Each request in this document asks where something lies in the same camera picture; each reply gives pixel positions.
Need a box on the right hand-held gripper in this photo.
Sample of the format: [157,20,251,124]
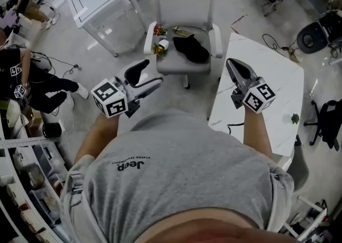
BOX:
[226,58,276,115]

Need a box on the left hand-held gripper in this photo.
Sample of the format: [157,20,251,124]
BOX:
[90,59,164,119]

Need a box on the person's right forearm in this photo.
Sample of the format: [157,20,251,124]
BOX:
[242,106,274,158]

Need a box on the person's left forearm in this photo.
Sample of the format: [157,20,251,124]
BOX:
[74,112,120,163]

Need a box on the white marble table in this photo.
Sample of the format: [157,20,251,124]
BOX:
[207,32,306,158]

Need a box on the orange artificial flower bunch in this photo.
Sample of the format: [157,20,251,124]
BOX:
[152,43,168,57]

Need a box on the red artificial flower bunch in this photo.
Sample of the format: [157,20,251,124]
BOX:
[153,24,168,37]

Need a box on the black soft pouch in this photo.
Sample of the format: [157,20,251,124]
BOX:
[173,34,211,64]

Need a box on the gold olive slim object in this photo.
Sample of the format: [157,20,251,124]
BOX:
[172,26,195,37]

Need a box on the white grey office chair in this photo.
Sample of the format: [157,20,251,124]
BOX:
[144,0,224,89]

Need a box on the black round stool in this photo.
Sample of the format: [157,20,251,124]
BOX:
[297,11,342,55]

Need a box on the white square table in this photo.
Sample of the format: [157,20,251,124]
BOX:
[66,0,139,58]

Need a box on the person's grey shirt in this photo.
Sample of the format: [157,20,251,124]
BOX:
[59,108,295,243]

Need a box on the black armchair with wheels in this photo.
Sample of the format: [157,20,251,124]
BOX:
[304,99,342,152]

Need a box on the black round bin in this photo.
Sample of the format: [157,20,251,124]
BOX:
[42,122,63,139]

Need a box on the white storage shelf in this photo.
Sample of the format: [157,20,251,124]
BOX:
[0,119,71,243]

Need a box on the white metal rack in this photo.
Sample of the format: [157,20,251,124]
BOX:
[282,194,329,241]

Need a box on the black floor cable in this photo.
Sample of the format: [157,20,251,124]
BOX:
[261,33,298,53]

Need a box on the black cable on table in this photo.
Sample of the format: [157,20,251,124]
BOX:
[227,122,245,135]

